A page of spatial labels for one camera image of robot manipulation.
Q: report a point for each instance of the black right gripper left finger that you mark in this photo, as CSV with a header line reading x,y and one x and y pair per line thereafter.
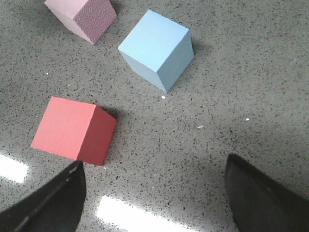
x,y
55,207

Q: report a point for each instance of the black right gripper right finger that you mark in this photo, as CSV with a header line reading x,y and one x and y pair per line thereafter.
x,y
260,204

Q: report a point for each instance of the light blue foam cube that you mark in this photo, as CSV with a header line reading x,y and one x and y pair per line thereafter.
x,y
158,49

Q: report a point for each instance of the near red foam cube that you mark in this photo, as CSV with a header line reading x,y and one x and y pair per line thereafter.
x,y
75,130

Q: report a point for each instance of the pink foam cube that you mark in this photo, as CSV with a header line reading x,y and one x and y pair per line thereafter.
x,y
89,19

